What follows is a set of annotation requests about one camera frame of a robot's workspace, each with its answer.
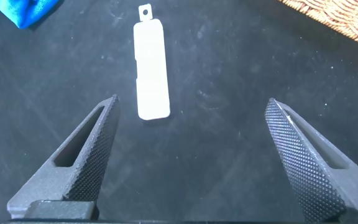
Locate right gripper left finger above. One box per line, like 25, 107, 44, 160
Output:
6, 94, 121, 220

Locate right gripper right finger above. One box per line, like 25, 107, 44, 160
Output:
264, 97, 358, 223

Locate woven wicker basket brown handles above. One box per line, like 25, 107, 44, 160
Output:
277, 0, 358, 53

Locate black table cloth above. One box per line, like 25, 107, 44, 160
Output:
0, 0, 358, 224

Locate clear plastic toothbrush case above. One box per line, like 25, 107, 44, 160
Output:
133, 2, 171, 121

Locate blue towel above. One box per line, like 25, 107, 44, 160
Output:
0, 0, 63, 29

